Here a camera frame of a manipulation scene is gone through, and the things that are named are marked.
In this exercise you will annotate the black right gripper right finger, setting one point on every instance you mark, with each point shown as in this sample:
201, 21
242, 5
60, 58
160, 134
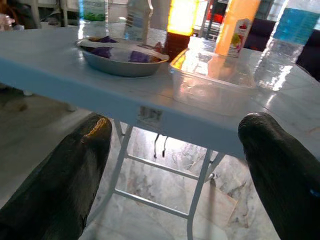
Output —
282, 180

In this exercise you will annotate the water bottle with blue label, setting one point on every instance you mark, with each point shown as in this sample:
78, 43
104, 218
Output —
290, 30

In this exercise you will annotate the clear bottle with green label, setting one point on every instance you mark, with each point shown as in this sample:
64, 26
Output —
95, 12

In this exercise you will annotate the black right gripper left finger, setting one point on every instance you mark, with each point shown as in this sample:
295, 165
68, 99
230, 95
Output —
62, 180

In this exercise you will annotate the clear plastic food container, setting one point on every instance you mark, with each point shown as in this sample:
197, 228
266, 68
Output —
212, 92

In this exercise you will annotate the metal bowl with plastic wrap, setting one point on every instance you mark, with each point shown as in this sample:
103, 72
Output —
120, 67

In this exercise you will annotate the orange bottle with fruit label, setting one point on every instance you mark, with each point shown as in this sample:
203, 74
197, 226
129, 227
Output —
230, 27

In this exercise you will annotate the orange juice bottle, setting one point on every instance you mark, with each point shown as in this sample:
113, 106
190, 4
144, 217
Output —
181, 22

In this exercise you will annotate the white folding table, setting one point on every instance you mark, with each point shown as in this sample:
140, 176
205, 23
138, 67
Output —
50, 72

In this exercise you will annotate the clear bottle with white label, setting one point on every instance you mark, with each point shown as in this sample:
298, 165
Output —
137, 20

